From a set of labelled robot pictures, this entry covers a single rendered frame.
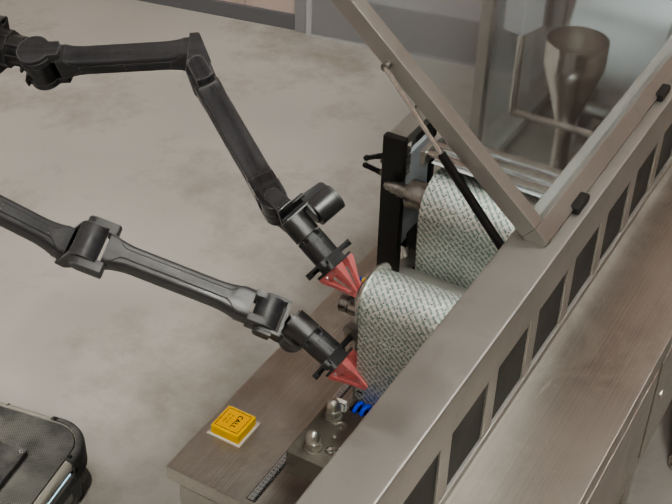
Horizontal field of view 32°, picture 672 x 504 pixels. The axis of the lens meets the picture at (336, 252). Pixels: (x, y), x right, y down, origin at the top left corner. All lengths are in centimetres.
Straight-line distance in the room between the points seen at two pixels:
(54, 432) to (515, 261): 203
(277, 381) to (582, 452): 102
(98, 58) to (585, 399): 137
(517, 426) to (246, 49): 429
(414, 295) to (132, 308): 217
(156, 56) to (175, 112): 275
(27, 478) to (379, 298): 147
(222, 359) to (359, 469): 263
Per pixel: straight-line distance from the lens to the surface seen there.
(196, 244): 456
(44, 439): 351
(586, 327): 202
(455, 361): 159
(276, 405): 259
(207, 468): 247
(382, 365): 232
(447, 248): 240
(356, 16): 178
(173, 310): 426
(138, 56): 267
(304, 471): 233
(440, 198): 237
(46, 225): 243
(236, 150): 246
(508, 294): 171
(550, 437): 181
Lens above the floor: 272
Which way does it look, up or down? 37 degrees down
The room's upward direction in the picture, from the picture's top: 2 degrees clockwise
